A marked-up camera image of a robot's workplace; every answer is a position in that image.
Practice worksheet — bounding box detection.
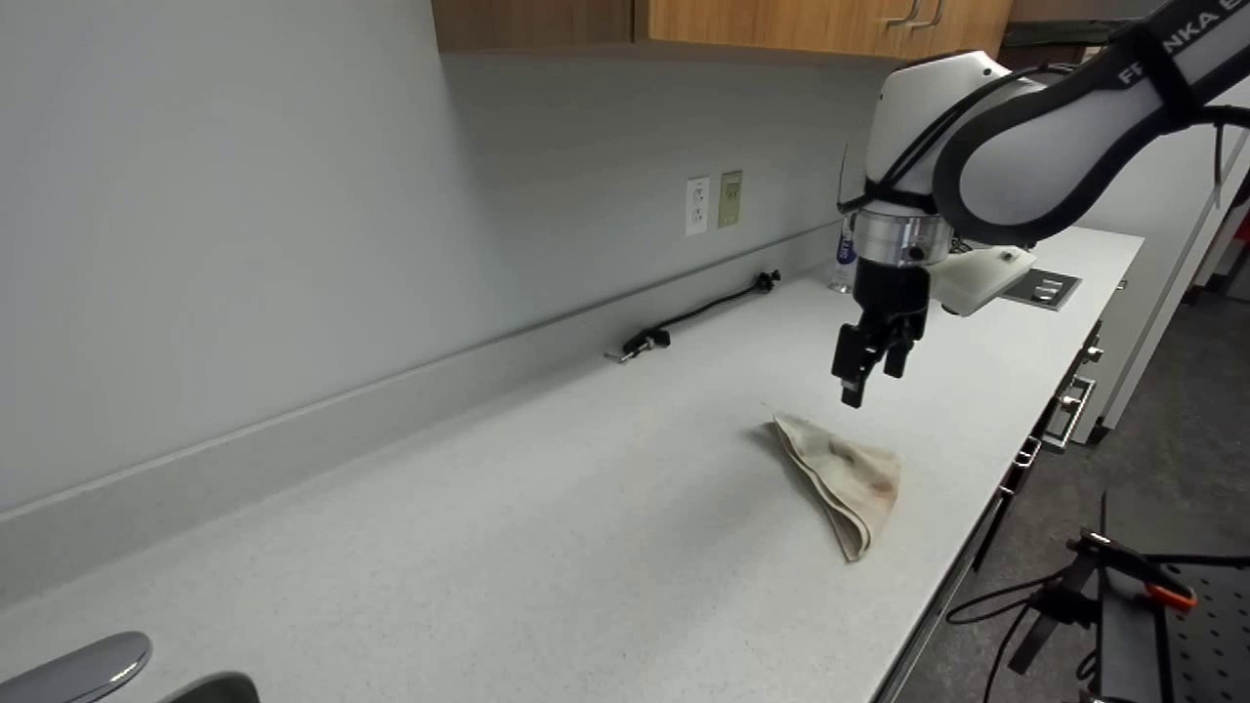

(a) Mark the stained cream towel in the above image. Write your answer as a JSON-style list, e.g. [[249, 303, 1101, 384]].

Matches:
[[758, 411, 905, 565]]

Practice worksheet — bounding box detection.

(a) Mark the black floor cable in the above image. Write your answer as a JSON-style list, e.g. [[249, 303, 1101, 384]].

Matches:
[[943, 570, 1089, 703]]

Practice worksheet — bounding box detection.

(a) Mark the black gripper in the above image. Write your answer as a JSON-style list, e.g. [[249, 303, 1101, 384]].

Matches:
[[830, 252, 938, 411]]

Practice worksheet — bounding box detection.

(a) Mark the wooden wall cabinet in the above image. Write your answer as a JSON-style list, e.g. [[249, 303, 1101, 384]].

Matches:
[[430, 0, 1017, 67]]

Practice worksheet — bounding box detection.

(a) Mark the dark grey sink fixture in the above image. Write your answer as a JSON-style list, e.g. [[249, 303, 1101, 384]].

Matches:
[[166, 667, 261, 703]]

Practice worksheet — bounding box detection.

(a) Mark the black power cable with plug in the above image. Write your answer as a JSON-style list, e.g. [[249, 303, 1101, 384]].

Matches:
[[616, 266, 787, 363]]

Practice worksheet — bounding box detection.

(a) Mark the orange and black clamp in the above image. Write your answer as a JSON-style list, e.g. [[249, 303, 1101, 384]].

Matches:
[[1066, 523, 1202, 618]]

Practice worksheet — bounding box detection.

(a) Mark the black perforated board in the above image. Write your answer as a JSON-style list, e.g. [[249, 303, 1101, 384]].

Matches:
[[1098, 550, 1250, 703]]

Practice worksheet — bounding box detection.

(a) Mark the beige wall plate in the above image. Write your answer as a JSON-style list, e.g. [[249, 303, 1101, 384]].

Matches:
[[717, 164, 752, 235]]

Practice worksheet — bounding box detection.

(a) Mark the white electrical outlet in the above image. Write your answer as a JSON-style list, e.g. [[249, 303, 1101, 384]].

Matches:
[[685, 174, 719, 243]]

